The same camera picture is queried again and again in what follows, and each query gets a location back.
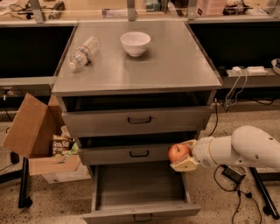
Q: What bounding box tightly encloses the sea salt snack bag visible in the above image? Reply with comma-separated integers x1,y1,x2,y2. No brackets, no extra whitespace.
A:
52,135,73,156

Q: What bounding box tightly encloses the bottom grey drawer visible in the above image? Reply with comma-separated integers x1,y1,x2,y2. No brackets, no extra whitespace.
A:
83,161,200,224

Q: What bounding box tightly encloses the top grey drawer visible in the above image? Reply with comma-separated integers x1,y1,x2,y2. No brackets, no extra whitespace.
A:
62,106,212,137

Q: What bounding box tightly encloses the black power adapter brick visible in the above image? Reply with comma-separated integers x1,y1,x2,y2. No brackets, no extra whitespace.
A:
222,166,245,184

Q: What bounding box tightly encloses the grey metal drawer cabinet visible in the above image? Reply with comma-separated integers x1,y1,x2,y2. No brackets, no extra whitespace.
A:
52,20,223,224

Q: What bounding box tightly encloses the red apple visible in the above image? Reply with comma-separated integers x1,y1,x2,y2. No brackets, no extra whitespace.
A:
168,143,191,163

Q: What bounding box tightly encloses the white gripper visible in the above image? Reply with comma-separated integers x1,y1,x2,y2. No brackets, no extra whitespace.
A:
170,136,215,172

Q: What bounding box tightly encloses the black stand leg left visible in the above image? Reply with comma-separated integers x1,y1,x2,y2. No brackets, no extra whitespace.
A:
18,158,32,208

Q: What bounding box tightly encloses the black power cable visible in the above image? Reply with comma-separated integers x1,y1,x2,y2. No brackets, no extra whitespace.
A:
207,99,263,224

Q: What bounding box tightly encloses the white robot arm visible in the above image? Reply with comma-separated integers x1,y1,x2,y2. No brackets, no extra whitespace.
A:
171,126,280,172

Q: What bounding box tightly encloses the grey drawer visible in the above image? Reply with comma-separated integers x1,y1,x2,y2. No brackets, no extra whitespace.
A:
83,161,200,224
79,143,172,165
62,106,212,137

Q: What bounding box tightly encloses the pink box on shelf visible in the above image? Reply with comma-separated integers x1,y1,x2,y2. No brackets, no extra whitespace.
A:
196,0,227,16

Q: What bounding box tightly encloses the black stand leg right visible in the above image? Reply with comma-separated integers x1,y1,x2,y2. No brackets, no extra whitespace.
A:
249,167,280,220

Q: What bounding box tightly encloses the brown cardboard box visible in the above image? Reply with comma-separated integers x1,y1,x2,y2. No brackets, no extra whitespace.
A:
2,94,81,176

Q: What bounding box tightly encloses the black stand leg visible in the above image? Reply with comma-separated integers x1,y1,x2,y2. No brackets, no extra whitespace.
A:
18,158,32,208
249,167,280,220

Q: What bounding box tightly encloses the clear plastic water bottle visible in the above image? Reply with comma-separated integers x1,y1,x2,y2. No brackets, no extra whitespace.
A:
69,36,100,70

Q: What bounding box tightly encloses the middle grey drawer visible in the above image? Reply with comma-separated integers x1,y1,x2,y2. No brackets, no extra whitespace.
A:
79,143,172,165

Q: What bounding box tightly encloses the white ceramic bowl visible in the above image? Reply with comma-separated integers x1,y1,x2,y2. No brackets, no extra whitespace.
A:
120,31,151,57

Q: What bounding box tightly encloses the white power strip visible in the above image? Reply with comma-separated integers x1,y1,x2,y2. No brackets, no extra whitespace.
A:
231,66,267,76

